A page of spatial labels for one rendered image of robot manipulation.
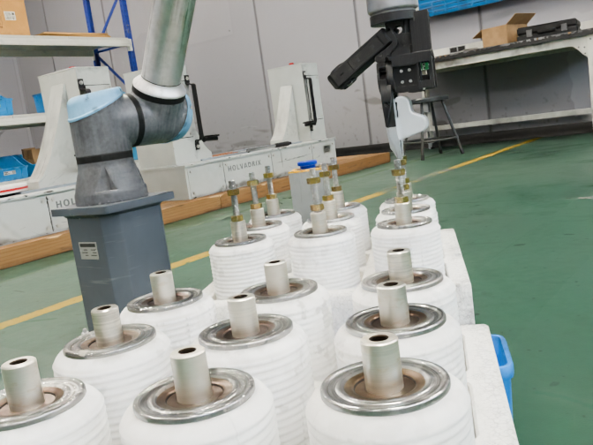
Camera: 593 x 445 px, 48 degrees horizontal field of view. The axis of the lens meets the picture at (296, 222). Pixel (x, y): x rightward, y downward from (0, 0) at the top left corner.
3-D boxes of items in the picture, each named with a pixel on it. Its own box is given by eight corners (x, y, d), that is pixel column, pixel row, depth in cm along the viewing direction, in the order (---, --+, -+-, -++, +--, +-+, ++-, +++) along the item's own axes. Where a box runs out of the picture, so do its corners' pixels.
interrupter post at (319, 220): (319, 232, 96) (316, 210, 95) (332, 232, 94) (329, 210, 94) (309, 236, 94) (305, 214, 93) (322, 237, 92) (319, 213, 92)
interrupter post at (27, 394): (1, 418, 43) (-10, 369, 42) (23, 402, 45) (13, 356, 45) (33, 416, 42) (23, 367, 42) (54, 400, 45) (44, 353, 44)
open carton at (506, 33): (494, 51, 552) (491, 23, 548) (538, 42, 521) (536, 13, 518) (473, 52, 533) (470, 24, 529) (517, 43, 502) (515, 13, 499)
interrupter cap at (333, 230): (317, 229, 99) (316, 224, 99) (357, 229, 94) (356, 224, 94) (283, 240, 94) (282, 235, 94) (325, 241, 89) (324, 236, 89)
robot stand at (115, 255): (75, 345, 144) (48, 209, 139) (140, 318, 158) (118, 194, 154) (131, 353, 133) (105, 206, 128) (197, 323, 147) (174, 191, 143)
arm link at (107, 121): (64, 159, 140) (52, 94, 138) (120, 151, 149) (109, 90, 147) (92, 155, 131) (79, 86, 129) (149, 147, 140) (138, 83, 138)
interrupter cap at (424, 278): (357, 299, 59) (356, 291, 59) (365, 277, 66) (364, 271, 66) (444, 292, 57) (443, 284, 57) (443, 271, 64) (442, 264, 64)
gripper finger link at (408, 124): (429, 155, 97) (423, 92, 96) (389, 160, 99) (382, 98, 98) (431, 154, 100) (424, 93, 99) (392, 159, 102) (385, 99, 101)
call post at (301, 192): (308, 324, 136) (287, 173, 131) (313, 313, 143) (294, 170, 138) (342, 320, 135) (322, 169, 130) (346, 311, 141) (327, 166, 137)
